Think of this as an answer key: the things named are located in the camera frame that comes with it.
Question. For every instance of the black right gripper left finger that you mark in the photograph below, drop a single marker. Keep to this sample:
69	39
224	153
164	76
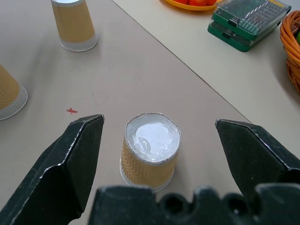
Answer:
58	168

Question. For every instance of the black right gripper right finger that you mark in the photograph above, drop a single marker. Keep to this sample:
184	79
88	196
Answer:
253	157

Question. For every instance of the red cross mark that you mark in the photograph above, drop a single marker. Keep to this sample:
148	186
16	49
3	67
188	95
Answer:
72	111

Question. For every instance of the brown ribbed paper cup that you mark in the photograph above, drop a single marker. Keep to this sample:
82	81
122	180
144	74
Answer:
150	150
9	96
73	25

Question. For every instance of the orange wicker basket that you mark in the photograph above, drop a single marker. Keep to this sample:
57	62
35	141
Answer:
291	49

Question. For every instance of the green screwdriver bit case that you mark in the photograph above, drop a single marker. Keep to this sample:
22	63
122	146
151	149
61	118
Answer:
253	16
236	39

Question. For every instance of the green fruit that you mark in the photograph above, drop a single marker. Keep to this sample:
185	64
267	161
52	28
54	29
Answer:
298	38

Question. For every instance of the red fruit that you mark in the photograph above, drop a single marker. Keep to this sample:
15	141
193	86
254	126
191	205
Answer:
197	2

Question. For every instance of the orange plate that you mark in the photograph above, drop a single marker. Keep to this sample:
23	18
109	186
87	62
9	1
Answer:
187	5

